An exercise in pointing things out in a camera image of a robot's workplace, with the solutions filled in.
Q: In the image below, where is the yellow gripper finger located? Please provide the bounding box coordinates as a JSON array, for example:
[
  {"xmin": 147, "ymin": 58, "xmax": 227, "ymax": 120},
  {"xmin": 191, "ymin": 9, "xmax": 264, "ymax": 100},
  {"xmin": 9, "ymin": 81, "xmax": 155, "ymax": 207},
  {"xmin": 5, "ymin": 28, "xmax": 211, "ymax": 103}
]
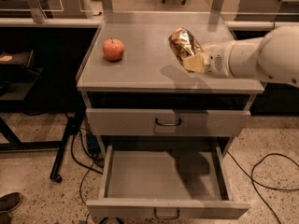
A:
[{"xmin": 182, "ymin": 53, "xmax": 210, "ymax": 74}]

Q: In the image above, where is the crushed orange soda can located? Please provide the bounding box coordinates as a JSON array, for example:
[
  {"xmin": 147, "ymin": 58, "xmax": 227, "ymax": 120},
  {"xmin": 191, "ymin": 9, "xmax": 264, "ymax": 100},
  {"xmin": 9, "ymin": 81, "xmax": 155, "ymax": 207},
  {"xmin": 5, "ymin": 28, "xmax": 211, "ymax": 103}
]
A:
[{"xmin": 168, "ymin": 27, "xmax": 204, "ymax": 64}]

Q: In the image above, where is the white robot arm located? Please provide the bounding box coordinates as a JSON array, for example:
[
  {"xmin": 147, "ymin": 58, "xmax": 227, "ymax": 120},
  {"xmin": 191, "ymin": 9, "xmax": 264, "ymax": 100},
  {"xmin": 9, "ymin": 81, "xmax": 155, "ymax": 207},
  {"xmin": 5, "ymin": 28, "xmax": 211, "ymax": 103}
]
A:
[{"xmin": 182, "ymin": 26, "xmax": 299, "ymax": 88}]

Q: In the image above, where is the grey drawer cabinet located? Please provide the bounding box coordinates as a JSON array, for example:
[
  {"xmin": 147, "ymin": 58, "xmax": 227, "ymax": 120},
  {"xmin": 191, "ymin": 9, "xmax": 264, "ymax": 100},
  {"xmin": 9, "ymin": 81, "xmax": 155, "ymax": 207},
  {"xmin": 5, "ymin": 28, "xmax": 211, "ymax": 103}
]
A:
[{"xmin": 75, "ymin": 10, "xmax": 267, "ymax": 224}]

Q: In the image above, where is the closed upper grey drawer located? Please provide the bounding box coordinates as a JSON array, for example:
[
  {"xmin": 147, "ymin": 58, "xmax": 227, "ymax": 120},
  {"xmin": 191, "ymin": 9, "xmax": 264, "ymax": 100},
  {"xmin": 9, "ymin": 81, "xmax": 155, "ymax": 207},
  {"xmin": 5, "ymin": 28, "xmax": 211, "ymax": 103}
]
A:
[{"xmin": 86, "ymin": 108, "xmax": 250, "ymax": 137}]

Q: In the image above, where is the open middle grey drawer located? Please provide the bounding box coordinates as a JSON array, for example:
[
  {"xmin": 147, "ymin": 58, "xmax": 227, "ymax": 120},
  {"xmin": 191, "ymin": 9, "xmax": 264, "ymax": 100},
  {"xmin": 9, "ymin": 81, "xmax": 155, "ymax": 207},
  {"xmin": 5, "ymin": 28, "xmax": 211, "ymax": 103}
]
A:
[{"xmin": 87, "ymin": 145, "xmax": 249, "ymax": 220}]

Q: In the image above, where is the red apple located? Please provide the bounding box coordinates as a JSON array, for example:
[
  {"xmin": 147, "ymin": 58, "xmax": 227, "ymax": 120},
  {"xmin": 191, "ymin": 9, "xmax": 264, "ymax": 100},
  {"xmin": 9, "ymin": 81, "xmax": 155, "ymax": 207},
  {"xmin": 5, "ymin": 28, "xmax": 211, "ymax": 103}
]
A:
[{"xmin": 102, "ymin": 38, "xmax": 124, "ymax": 62}]

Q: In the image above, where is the brown shoe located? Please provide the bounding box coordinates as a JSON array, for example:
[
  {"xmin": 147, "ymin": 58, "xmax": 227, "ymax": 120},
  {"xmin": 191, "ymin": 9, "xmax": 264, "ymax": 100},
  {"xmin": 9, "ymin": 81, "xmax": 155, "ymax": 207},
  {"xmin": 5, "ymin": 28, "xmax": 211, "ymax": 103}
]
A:
[{"xmin": 0, "ymin": 192, "xmax": 22, "ymax": 211}]

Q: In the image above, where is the black floor cable right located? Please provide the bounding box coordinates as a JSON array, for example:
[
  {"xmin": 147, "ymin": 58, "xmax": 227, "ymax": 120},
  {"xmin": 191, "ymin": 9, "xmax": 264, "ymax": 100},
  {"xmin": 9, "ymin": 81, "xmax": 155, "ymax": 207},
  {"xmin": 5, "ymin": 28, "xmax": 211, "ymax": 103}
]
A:
[{"xmin": 227, "ymin": 151, "xmax": 299, "ymax": 224}]

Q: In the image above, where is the black floor cable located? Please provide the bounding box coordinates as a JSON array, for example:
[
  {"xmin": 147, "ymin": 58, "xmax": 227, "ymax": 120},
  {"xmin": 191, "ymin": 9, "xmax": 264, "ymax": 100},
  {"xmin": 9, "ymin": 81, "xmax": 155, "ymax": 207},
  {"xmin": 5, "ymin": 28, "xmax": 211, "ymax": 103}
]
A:
[
  {"xmin": 69, "ymin": 128, "xmax": 105, "ymax": 224},
  {"xmin": 227, "ymin": 151, "xmax": 299, "ymax": 224}
]

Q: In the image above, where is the black floor cable left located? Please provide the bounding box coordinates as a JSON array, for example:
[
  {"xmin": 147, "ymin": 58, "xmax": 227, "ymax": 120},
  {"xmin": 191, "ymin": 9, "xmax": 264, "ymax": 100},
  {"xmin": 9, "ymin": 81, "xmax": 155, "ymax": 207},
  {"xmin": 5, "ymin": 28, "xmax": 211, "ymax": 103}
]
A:
[{"xmin": 69, "ymin": 128, "xmax": 105, "ymax": 224}]

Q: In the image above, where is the black table frame left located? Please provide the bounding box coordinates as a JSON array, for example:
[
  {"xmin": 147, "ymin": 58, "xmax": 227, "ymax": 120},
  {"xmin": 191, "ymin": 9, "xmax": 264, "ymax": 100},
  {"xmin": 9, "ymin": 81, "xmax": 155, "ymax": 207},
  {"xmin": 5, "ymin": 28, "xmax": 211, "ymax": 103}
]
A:
[{"xmin": 0, "ymin": 49, "xmax": 85, "ymax": 184}]

